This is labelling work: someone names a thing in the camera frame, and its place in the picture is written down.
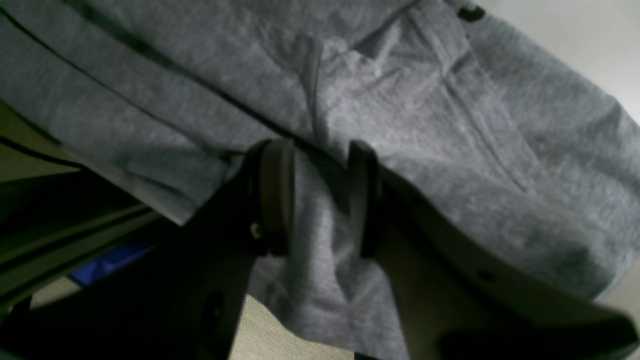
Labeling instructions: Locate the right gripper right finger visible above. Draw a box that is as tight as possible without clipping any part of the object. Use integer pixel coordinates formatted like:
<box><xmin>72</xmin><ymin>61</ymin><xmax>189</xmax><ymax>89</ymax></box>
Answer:
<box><xmin>349</xmin><ymin>140</ymin><xmax>639</xmax><ymax>360</ymax></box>

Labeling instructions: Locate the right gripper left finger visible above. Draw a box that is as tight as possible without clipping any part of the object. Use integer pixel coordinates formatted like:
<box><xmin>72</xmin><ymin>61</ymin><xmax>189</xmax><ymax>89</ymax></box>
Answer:
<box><xmin>1</xmin><ymin>139</ymin><xmax>295</xmax><ymax>360</ymax></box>

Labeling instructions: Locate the grey T-shirt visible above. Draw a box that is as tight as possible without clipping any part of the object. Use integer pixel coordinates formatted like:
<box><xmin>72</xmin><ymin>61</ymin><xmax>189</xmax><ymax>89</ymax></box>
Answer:
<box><xmin>1</xmin><ymin>0</ymin><xmax>639</xmax><ymax>360</ymax></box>

